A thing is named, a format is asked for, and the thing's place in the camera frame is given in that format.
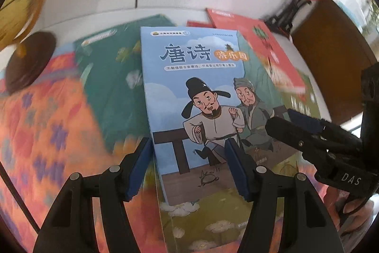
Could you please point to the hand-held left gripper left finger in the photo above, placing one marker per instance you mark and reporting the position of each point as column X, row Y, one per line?
column 139, row 167

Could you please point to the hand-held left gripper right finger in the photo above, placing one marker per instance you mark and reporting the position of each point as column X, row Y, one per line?
column 237, row 170

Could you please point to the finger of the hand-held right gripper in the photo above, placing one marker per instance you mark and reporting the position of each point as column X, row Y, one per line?
column 305, row 122
column 284, row 128

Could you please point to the light blue book cartoon men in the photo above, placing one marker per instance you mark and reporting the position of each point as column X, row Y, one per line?
column 192, row 78

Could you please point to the dark red book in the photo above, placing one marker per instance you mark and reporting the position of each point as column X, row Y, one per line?
column 200, row 24

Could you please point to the person's right hand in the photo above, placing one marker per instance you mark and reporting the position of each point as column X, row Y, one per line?
column 355, row 208

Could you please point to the brown wooden cabinet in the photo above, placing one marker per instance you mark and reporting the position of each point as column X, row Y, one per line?
column 331, row 45

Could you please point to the green book yellow insect cover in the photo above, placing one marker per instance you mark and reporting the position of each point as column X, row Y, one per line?
column 112, row 87

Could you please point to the bright red book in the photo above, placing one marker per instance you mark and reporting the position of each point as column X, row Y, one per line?
column 266, row 42

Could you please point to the floral orange table mat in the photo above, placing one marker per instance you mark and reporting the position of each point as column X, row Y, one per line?
column 44, row 137

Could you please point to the antique yellow desk globe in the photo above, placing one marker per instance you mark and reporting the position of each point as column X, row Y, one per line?
column 29, row 60

